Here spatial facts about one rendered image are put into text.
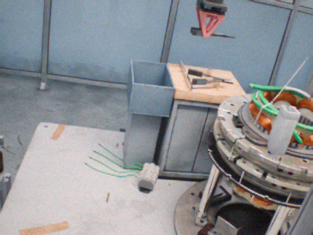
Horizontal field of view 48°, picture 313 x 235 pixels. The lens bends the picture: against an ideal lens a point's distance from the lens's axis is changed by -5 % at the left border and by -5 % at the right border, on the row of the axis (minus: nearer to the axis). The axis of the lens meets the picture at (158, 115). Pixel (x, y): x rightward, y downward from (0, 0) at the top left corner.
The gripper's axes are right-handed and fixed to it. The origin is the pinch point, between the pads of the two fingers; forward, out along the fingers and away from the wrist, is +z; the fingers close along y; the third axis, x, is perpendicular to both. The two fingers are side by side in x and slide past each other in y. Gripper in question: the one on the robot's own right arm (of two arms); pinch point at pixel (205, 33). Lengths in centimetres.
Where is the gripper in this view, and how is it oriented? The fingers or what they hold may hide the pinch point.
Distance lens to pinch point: 100.7
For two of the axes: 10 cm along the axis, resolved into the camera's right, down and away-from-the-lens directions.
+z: -1.8, 8.6, 4.8
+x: 9.8, 1.0, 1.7
